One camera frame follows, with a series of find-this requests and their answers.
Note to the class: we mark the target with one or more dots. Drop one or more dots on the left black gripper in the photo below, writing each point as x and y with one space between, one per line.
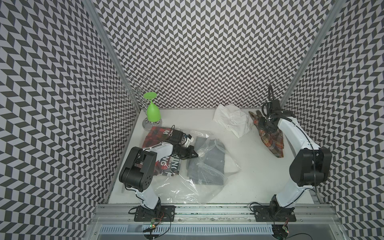
190 150

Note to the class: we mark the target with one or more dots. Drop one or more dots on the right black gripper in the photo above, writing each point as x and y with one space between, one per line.
273 129

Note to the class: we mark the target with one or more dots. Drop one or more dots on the plaid flannel shirt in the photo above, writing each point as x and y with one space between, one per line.
274 142

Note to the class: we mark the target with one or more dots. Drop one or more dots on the dark grey garment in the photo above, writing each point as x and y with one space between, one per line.
208 167

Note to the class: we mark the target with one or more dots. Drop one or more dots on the clear plastic vacuum bag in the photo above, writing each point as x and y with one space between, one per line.
180 189

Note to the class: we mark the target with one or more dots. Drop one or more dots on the white shirt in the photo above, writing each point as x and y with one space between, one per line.
233 119

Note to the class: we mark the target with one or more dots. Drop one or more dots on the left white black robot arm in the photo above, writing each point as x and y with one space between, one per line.
138 169

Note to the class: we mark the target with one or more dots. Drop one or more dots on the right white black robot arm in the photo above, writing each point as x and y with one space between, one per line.
311 165

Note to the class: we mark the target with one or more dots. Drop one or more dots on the red black printed shirt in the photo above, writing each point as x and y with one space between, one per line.
157 141

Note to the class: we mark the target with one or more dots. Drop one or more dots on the green plastic wine glass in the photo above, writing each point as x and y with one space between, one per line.
153 112

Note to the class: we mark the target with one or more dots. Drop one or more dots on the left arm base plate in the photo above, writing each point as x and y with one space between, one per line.
164 212

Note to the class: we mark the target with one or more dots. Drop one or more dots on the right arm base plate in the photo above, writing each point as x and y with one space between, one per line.
267 214

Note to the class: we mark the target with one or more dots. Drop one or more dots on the aluminium front rail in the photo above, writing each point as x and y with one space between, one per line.
216 214

